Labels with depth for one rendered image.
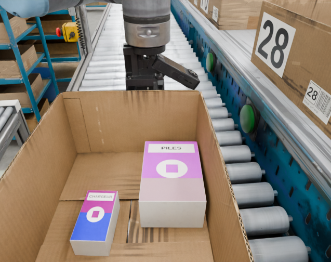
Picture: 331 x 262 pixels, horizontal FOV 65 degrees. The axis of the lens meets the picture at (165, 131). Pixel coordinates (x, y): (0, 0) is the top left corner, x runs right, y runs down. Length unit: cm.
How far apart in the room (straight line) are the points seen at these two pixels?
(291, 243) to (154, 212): 24
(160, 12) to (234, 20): 71
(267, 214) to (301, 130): 17
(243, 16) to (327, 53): 68
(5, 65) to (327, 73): 159
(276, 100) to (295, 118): 7
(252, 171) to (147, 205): 28
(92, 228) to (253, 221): 29
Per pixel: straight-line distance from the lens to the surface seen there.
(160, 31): 51
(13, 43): 166
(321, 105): 55
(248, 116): 65
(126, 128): 59
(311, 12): 87
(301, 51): 61
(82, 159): 63
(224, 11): 116
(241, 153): 67
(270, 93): 64
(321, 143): 51
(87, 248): 46
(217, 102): 87
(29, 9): 45
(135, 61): 54
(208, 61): 99
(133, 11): 50
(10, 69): 177
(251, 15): 120
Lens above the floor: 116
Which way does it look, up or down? 35 degrees down
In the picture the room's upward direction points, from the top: straight up
